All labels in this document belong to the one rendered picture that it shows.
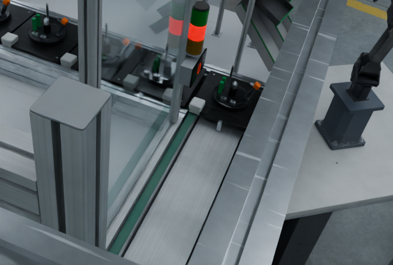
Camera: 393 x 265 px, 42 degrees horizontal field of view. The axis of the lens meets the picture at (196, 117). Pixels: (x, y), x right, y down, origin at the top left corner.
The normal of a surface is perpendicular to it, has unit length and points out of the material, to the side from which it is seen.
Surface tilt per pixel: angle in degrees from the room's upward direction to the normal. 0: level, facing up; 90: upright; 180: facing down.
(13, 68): 90
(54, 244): 0
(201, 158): 0
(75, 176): 90
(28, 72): 90
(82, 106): 0
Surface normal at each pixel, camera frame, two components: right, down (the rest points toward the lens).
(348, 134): 0.29, 0.68
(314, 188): 0.14, -0.72
